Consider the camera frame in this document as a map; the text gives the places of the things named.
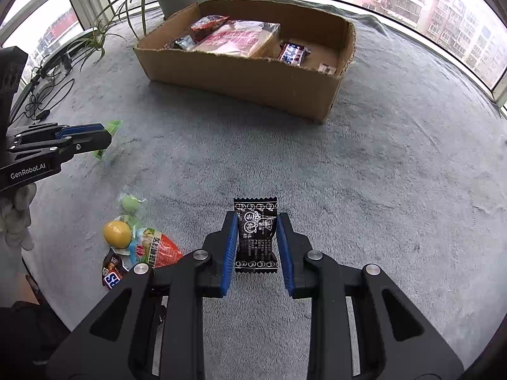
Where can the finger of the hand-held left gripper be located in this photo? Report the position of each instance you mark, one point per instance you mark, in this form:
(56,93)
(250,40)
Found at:
(87,142)
(79,128)

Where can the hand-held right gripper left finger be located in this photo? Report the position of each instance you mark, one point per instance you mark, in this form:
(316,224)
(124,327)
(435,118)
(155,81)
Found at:
(229,253)

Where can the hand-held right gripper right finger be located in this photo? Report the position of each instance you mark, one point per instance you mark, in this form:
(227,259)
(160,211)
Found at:
(285,257)

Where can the black patterned snack packet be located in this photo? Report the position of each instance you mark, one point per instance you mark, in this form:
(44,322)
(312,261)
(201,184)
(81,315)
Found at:
(255,237)

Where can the green candy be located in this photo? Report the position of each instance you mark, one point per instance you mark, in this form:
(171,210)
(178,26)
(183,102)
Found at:
(114,127)
(130,202)

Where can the small black silver packet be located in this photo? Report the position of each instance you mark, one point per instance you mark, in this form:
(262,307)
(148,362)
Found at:
(184,42)

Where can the cardboard box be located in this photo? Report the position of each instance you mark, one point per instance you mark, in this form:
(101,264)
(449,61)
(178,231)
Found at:
(237,83)

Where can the red snack packet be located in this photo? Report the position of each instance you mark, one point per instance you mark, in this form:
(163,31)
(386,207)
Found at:
(208,23)

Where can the sliced bread packet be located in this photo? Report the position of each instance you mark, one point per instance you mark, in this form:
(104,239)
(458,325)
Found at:
(237,39)

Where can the brown chocolate bar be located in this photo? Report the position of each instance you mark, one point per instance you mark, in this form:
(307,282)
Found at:
(293,52)
(113,275)

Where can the person's left hand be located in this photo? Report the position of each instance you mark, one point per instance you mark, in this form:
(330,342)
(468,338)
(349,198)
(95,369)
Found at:
(16,217)

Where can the orange jelly cup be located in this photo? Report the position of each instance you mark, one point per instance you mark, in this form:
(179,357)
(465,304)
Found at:
(158,249)

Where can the small spider plant offshoot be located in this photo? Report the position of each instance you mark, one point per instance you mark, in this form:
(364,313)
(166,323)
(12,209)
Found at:
(93,43)

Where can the yellow ball candy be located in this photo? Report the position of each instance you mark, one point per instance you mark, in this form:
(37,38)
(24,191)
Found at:
(117,233)

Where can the dark clothing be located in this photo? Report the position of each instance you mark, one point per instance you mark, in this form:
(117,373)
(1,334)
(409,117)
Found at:
(27,332)

